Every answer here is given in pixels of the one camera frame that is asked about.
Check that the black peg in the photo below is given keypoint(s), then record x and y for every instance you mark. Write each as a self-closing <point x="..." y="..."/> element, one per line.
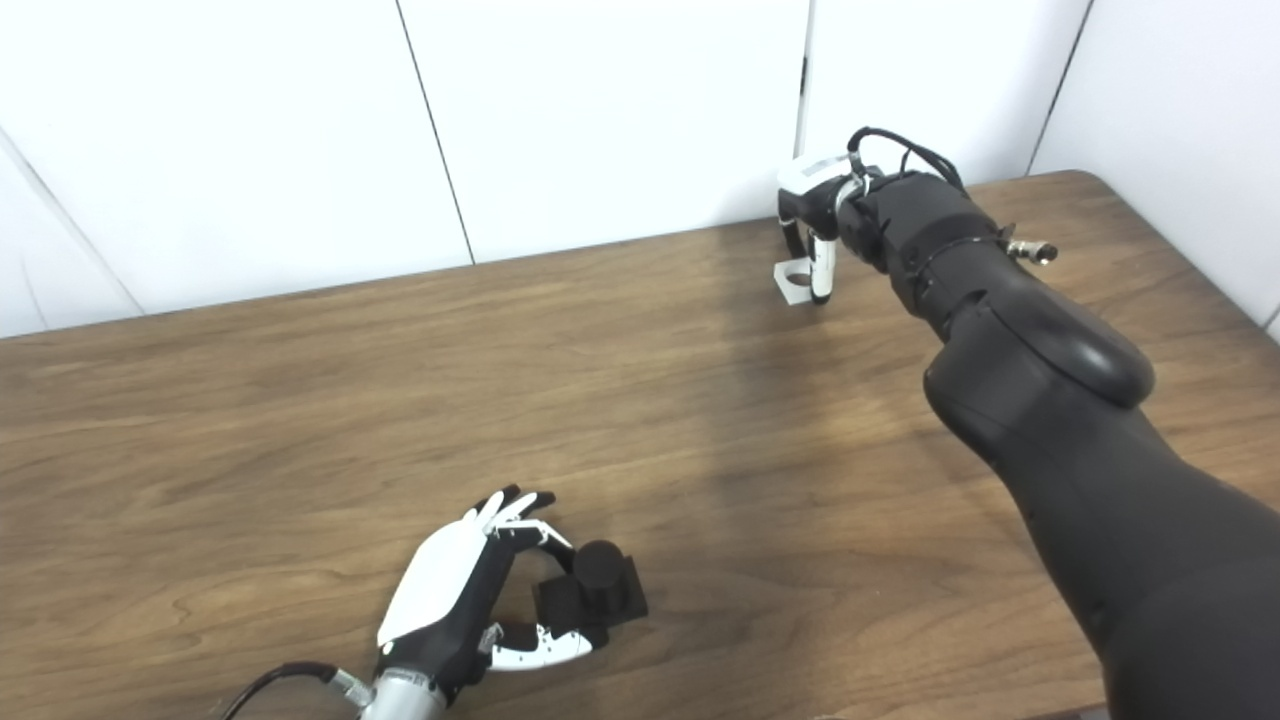
<point x="605" y="585"/>

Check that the white square piece with hole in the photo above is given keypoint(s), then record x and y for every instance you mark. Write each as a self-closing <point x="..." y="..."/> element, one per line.
<point x="795" y="293"/>

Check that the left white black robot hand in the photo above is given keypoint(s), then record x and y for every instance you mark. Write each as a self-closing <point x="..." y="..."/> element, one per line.
<point x="440" y="580"/>

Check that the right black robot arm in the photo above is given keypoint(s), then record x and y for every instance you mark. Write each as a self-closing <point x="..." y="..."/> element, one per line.
<point x="1100" y="500"/>

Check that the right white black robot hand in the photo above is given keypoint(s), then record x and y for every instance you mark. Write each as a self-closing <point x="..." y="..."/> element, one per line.
<point x="810" y="190"/>

